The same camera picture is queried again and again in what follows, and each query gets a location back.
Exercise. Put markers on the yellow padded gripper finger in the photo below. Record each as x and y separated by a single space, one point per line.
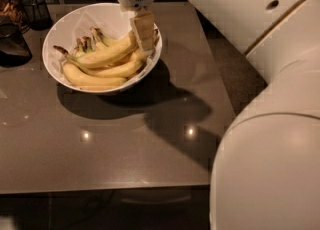
142 24

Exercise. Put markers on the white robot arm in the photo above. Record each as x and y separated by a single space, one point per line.
266 172

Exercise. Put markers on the white bowl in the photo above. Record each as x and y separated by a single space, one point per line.
73 33

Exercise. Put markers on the dark glass jar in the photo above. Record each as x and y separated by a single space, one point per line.
13 10

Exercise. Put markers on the black mesh pen cup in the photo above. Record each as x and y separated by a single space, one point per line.
37 14

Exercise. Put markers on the yellow banana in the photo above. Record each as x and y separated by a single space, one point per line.
78 78
102 55
138 54
125 70

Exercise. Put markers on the black curved object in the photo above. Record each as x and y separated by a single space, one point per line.
14 50

